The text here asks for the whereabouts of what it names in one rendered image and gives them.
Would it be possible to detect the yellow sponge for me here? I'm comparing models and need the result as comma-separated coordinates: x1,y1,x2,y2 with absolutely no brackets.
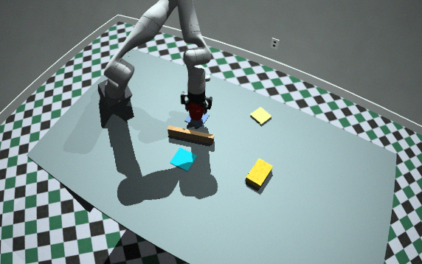
245,159,273,189

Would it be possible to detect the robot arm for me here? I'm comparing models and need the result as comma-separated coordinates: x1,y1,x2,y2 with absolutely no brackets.
104,0,211,99

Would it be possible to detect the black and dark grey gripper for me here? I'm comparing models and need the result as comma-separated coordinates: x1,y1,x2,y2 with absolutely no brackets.
181,90,212,115

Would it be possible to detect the red cup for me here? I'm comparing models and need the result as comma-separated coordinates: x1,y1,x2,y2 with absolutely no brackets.
188,103,204,121

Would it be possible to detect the pale yellow square pad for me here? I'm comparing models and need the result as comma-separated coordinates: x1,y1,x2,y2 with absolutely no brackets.
250,107,271,125

